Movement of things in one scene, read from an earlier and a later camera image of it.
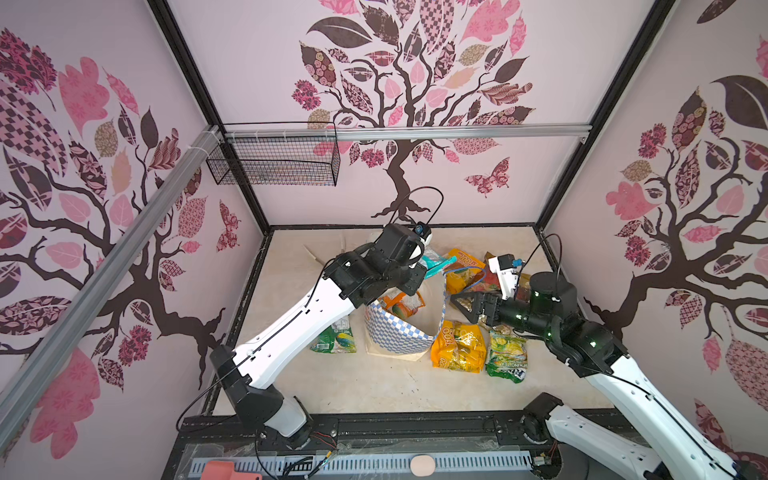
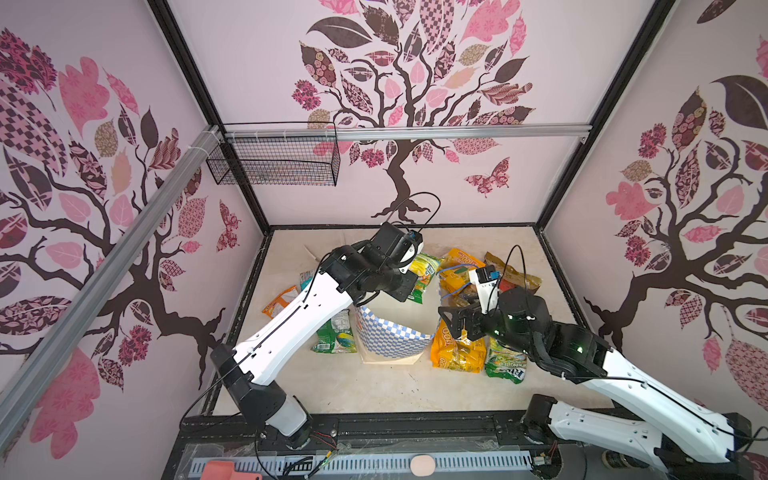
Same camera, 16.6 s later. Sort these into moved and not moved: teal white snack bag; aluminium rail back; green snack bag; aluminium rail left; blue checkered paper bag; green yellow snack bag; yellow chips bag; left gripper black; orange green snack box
Moved: orange green snack box; blue checkered paper bag; teal white snack bag
Not moved: aluminium rail left; aluminium rail back; green yellow snack bag; yellow chips bag; left gripper black; green snack bag
